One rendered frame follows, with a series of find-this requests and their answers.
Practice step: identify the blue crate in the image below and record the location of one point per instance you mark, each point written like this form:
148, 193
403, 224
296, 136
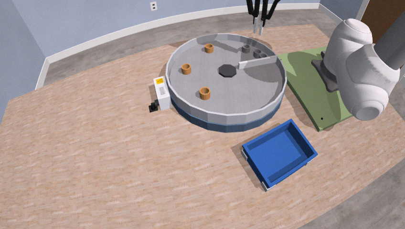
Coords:
278, 153

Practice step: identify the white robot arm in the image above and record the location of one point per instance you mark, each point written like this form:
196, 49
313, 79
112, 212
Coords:
363, 73

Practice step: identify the bronze bushing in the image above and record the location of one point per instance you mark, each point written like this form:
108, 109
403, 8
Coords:
208, 48
186, 69
204, 90

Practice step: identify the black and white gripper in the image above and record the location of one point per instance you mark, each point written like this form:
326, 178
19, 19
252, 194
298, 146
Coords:
255, 12

